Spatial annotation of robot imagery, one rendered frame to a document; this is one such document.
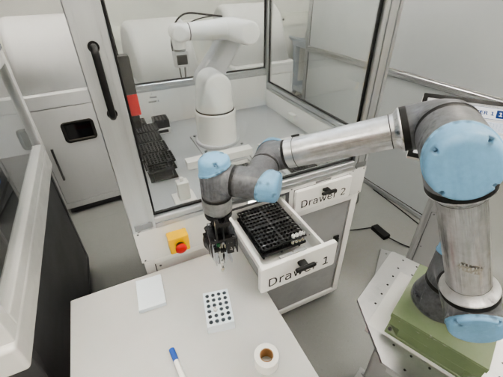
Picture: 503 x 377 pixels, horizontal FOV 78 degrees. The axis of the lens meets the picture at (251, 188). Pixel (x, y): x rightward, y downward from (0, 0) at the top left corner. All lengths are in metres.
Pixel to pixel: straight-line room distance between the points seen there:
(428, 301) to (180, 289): 0.78
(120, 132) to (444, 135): 0.77
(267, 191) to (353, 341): 1.43
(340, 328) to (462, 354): 1.04
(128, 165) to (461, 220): 0.84
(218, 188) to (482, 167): 0.49
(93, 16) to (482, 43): 2.09
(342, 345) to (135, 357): 1.20
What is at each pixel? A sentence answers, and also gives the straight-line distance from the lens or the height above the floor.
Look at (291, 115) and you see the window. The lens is 1.14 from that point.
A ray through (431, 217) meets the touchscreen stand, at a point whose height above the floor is 0.58.
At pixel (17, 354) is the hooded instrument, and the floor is 0.88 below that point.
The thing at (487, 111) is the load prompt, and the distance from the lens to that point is 1.73.
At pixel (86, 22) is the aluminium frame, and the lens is 0.88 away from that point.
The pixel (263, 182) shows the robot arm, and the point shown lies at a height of 1.30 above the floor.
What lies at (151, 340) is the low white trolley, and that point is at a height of 0.76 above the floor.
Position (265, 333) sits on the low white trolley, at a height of 0.76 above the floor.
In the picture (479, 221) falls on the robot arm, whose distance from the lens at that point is 0.70.
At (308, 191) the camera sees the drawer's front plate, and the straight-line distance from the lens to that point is 1.32.
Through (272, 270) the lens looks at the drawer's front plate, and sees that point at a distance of 1.00.
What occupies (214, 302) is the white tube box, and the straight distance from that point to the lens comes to 1.08.
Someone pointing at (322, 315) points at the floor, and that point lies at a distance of 2.03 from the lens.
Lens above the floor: 1.68
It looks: 35 degrees down
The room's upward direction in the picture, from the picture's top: 1 degrees counter-clockwise
